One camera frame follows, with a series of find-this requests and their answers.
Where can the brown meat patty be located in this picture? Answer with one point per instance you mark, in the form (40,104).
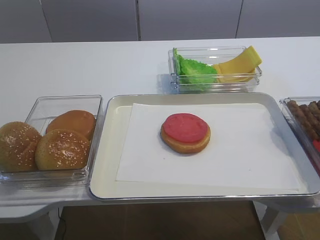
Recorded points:
(298,114)

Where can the yellow cheese slices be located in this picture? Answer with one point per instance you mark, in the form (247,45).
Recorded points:
(244,64)

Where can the clear patty tomato container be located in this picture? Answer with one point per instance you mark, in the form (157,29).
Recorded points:
(302,136)

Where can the silver metal tray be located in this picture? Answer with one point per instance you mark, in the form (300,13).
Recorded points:
(104,184)

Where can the green lettuce leaf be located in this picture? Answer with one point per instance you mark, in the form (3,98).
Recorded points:
(192,71)

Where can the plain bottom bun in container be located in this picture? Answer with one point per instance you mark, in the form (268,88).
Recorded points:
(80,121)

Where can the sesame bun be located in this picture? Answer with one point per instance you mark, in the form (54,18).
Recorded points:
(62,149)
(18,143)

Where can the red tomato slices stack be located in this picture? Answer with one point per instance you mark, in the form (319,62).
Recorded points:
(316,144)

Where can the right sesame top bun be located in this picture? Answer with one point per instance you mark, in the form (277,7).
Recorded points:
(62,149)

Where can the bottom bun on tray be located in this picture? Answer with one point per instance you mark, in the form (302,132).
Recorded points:
(186,148)

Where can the red tomato slice on bun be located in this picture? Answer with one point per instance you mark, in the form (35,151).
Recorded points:
(186,128)

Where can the clear lettuce cheese container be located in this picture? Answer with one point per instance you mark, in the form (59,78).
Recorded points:
(211,56)

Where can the white paper sheet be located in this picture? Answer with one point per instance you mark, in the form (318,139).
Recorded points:
(244,149)

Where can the clear bun container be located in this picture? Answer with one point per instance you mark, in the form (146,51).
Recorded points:
(43,112)

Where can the left sesame top bun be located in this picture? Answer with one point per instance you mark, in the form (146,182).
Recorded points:
(18,143)

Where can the brown patty stack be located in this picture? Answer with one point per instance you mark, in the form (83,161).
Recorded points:
(311,121)

